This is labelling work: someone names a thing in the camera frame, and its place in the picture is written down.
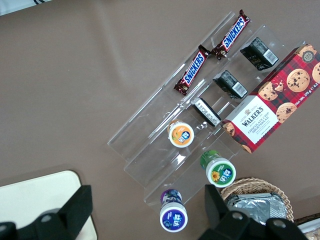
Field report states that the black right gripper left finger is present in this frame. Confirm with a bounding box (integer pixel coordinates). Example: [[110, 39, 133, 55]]
[[0, 184, 94, 240]]

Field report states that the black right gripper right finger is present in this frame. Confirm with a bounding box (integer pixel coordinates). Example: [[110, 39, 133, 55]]
[[197, 184, 310, 240]]

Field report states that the cream plastic serving tray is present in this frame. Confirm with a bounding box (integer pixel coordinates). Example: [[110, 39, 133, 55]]
[[0, 170, 97, 240]]

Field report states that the aluminium foil tray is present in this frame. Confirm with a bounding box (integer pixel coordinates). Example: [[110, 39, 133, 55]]
[[224, 192, 292, 223]]

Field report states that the light oval wicker basket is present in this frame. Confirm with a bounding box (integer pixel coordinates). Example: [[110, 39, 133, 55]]
[[219, 176, 295, 223]]

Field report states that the purple-label gum jar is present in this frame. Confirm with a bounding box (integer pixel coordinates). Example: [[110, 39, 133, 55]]
[[159, 189, 189, 233]]

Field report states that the green-label gum jar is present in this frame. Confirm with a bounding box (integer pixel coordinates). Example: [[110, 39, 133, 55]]
[[199, 149, 237, 188]]

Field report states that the white plastic bin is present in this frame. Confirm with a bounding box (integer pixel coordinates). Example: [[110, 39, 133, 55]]
[[296, 219, 320, 240]]

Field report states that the orange-label gum jar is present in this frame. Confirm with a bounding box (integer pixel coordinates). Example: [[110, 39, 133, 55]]
[[167, 119, 195, 149]]

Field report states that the clear acrylic stepped display stand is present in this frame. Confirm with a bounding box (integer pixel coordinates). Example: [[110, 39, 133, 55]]
[[106, 11, 287, 207]]

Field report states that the small black carton box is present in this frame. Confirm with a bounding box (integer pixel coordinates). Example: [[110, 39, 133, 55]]
[[239, 37, 280, 71], [212, 70, 248, 100], [190, 97, 222, 128]]

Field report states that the red Walkers shortbread cookie box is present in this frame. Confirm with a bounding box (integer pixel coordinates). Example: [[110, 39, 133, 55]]
[[221, 43, 320, 154]]

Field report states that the Snickers chocolate bar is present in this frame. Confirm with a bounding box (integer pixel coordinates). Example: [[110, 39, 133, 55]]
[[211, 9, 252, 61], [174, 44, 211, 97]]

